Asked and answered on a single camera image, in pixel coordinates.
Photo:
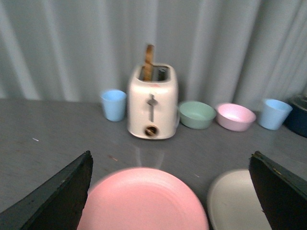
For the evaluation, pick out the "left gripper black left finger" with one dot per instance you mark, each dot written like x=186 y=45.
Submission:
x=57 y=204

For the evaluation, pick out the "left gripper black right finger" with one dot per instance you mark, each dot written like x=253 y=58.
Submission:
x=281 y=193

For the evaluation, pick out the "pink plate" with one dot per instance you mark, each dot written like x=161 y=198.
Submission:
x=142 y=199

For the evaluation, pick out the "white plate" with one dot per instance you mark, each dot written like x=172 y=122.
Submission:
x=232 y=203

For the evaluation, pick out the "dark blue saucepan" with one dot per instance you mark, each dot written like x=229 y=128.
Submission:
x=297 y=119

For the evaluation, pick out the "right light blue cup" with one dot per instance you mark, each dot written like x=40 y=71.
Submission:
x=273 y=114

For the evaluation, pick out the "light blue cup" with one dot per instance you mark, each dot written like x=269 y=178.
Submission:
x=113 y=104
x=273 y=114

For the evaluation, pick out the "pink bowl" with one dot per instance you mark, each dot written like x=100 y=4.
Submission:
x=234 y=117

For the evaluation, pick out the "left light blue cup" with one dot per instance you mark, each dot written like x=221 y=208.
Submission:
x=113 y=104

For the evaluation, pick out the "green bowl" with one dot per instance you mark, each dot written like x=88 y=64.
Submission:
x=196 y=115

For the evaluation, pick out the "cream toaster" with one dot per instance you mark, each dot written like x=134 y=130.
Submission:
x=152 y=105

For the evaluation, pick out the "grey curtain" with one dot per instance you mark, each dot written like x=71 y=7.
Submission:
x=238 y=51

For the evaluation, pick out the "toast slice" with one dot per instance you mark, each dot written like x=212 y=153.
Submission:
x=148 y=64

